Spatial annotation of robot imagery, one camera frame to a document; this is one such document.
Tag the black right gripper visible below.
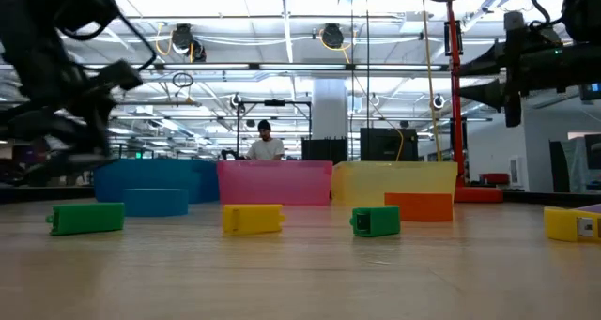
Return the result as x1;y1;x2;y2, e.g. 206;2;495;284
459;10;564;129

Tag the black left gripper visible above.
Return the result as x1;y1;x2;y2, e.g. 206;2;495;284
0;59;145;166

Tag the blue block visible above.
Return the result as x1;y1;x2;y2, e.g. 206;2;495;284
122;188;190;218

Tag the green long block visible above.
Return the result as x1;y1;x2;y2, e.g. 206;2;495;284
45;202;126;237

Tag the orange block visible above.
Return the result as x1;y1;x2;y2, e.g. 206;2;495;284
384;192;455;223

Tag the yellow stapler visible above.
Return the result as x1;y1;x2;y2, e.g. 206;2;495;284
543;206;601;244

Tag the green staple remover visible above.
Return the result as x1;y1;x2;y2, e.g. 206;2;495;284
348;205;402;238

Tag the yellow block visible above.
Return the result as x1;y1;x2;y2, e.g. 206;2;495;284
222;203;286;236

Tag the red stand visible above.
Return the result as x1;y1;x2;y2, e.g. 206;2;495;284
443;0;504;204

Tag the black monitor with blue screen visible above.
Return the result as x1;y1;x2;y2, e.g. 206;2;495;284
578;81;601;102

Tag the red box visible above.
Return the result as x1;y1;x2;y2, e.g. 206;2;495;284
478;173;511;186

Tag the blue plastic bin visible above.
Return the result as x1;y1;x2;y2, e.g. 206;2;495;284
92;158;221;204

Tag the large black equipment box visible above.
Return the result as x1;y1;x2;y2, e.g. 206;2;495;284
360;127;419;162

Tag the yellow plastic bin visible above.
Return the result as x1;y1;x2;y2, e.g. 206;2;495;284
331;160;459;207

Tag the person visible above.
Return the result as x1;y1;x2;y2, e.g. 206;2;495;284
244;119;286;161

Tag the white square pillar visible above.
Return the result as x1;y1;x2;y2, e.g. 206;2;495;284
312;78;348;141

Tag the small black equipment box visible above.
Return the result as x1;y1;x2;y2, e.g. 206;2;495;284
300;137;348;164

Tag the pink plastic bin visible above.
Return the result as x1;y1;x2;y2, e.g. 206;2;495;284
216;160;333;206

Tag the yellow hanging cable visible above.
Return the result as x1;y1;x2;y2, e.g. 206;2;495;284
370;99;406;162
421;0;443;162

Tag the black ceiling cable reel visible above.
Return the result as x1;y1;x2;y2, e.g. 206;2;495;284
320;23;347;50
170;23;208;63

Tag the black frame rig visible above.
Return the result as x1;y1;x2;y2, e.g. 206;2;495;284
236;99;314;161

